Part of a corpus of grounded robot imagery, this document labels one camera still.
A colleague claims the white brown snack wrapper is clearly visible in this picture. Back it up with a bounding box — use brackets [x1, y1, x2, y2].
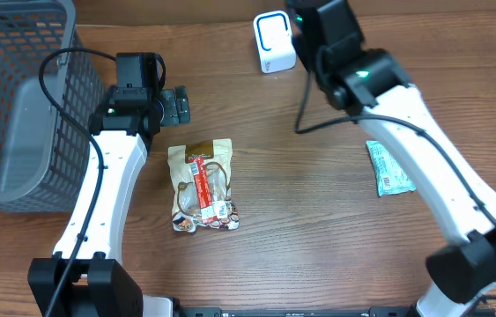
[167, 139, 239, 232]

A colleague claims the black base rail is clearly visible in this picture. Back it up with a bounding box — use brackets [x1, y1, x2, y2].
[172, 306, 496, 317]

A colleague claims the white barcode scanner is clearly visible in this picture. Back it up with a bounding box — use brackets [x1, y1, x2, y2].
[253, 11, 297, 74]

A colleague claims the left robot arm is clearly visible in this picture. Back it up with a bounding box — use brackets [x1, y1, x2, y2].
[27, 53, 190, 316]

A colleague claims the teal orange snack packet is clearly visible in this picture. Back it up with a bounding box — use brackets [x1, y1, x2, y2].
[366, 140, 416, 196]

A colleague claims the grey plastic mesh basket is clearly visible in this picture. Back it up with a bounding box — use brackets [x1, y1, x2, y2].
[0, 0, 104, 212]

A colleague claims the red white snack bar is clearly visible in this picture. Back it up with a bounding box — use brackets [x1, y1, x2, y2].
[189, 157, 217, 224]

